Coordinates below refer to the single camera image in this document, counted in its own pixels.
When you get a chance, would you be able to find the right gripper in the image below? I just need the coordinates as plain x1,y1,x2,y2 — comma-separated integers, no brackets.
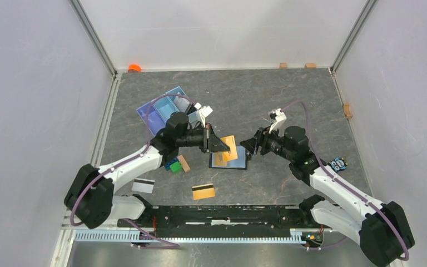
240,123,294,162

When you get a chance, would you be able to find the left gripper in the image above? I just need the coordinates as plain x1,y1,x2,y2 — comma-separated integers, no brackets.
177,123,230,154

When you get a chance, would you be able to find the black card holder wallet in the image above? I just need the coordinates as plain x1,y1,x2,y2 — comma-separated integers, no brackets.
208,146,247,170

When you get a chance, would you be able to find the silver credit card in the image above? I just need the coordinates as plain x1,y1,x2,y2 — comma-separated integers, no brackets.
131,179,155,194

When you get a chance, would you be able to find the gold patterned credit card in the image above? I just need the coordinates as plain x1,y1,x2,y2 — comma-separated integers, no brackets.
212,152,227,167

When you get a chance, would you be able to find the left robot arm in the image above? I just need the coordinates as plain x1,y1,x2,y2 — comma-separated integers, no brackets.
64,112,230,229

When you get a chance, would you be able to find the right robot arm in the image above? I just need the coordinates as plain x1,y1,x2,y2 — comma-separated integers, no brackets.
240,126,415,266

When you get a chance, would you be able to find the light blue bin with cards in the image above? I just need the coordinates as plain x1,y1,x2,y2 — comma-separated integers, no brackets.
166,86,201,123

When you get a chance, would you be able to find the green toy brick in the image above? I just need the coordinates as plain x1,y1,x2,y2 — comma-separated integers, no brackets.
169,161,183,174

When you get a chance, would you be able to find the light blue middle bin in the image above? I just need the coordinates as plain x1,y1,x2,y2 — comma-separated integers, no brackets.
152,96,179,122

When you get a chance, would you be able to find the purple plastic bin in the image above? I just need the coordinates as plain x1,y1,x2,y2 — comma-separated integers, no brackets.
136,102,166,136

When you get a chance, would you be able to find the blue owl toy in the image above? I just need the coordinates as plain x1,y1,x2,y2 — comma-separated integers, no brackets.
328,157,349,172

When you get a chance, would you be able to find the wooden arch block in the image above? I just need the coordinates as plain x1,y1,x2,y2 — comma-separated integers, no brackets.
342,103,353,120

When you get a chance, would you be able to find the orange round object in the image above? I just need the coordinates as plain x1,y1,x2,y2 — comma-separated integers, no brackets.
127,64,141,73

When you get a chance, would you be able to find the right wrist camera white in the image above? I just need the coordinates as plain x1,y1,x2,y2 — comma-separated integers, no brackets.
269,108,287,133

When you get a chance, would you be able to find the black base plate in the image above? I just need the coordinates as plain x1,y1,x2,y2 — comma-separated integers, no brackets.
134,205,327,238

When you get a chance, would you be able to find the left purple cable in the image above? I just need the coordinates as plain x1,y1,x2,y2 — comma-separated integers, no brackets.
69,93,201,250

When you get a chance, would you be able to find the aluminium frame rail left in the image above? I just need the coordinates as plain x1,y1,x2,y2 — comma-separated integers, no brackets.
50,1,121,266

